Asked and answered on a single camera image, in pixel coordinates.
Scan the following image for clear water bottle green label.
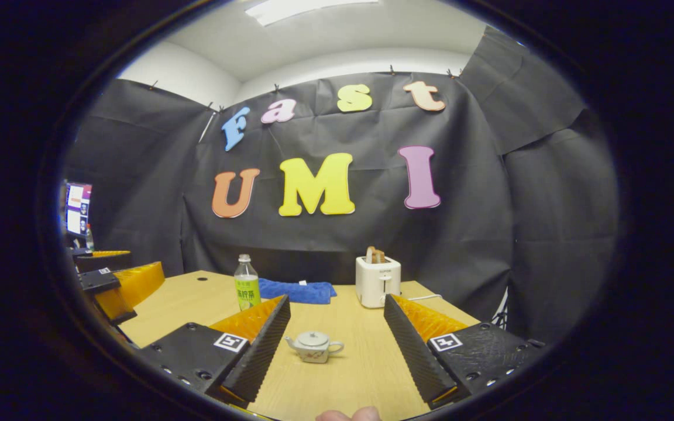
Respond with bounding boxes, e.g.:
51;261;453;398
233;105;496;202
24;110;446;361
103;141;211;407
234;254;262;312

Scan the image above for ceiling light panel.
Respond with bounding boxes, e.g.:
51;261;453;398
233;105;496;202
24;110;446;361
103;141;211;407
245;0;381;27

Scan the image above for black backdrop cloth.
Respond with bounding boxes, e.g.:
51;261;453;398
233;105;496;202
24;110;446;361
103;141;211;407
62;26;621;346

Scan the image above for white toaster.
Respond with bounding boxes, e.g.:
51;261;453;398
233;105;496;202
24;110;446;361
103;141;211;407
355;256;402;309

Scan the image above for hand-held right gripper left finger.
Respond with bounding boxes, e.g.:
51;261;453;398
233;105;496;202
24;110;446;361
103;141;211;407
135;294;292;409

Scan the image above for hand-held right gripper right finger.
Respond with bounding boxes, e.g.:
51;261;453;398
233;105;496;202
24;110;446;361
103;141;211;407
383;294;547;410

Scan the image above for computer monitor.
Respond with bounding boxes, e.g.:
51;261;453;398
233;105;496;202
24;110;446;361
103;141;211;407
65;181;93;237

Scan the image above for blue towel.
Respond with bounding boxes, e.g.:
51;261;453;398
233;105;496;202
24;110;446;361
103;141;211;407
257;278;338;305

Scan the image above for tripod legs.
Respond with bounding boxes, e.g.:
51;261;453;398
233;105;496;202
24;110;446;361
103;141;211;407
492;287;510;325

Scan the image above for white ceramic teacup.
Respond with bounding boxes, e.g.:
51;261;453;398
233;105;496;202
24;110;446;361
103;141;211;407
284;335;345;364

